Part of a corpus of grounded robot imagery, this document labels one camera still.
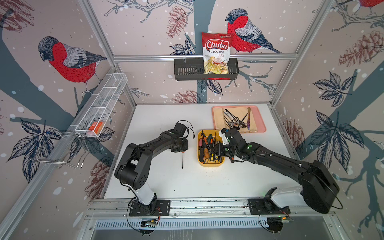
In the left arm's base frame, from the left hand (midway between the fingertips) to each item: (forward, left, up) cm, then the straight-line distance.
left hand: (187, 145), depth 93 cm
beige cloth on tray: (+30, -41, -3) cm, 51 cm away
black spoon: (+22, -33, -4) cm, 40 cm away
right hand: (-6, -15, +7) cm, 18 cm away
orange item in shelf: (-7, +39, +29) cm, 49 cm away
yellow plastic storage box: (+6, -12, -2) cm, 14 cm away
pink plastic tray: (+18, -53, -5) cm, 56 cm away
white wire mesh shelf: (-2, +45, +27) cm, 53 cm away
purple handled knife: (+23, -45, -4) cm, 51 cm away
